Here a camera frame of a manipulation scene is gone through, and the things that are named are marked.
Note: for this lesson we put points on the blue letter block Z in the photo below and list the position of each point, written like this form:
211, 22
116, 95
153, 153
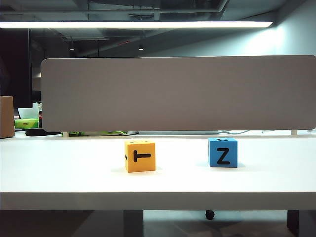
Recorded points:
213, 158

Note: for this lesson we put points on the yellow letter block T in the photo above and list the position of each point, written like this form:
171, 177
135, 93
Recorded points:
144, 163

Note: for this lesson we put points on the grey fabric desk divider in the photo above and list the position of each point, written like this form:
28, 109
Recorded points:
177, 93

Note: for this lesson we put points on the green printed package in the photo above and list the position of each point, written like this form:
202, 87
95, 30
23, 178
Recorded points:
93, 133

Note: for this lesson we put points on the white divider support foot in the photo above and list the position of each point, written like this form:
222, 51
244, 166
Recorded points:
294, 132
65, 134

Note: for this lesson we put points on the long white ceiling light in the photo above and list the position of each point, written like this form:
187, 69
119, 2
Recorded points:
135, 24

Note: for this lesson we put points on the grey table leg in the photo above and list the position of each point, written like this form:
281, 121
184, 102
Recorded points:
133, 223

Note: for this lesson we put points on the black caster wheel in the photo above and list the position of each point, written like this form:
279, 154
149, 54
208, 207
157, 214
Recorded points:
209, 214

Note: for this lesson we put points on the dark cola bottle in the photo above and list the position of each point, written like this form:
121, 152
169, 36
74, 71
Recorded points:
40, 119

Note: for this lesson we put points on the black flat round object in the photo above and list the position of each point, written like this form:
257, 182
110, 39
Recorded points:
37, 132

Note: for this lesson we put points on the white paper bag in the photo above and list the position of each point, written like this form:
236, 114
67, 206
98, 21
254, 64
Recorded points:
28, 112

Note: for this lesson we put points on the green tissue box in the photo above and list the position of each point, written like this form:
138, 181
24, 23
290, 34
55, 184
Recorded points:
26, 123

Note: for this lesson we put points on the dark computer monitor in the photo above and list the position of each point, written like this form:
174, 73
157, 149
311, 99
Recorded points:
14, 69

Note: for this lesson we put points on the brown cardboard box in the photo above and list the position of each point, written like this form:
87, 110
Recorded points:
6, 116

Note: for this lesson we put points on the dark table leg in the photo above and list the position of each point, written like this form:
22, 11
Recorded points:
293, 223

